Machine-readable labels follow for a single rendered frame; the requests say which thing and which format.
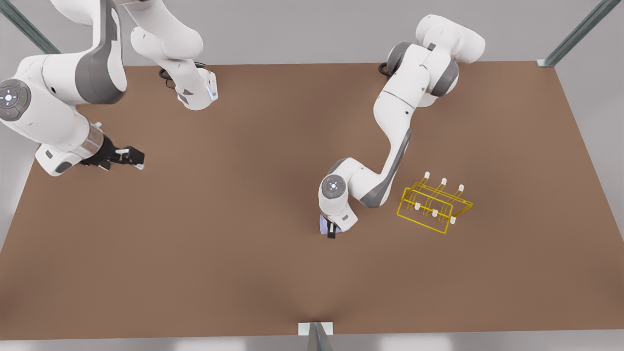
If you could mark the pale lilac cup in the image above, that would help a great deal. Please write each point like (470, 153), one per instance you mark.
(323, 224)

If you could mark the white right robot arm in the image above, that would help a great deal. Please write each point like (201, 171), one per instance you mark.
(53, 83)

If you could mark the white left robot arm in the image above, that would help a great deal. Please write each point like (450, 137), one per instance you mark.
(404, 102)

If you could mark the silver frame post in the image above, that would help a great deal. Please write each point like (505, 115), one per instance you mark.
(577, 34)
(30, 27)
(317, 336)

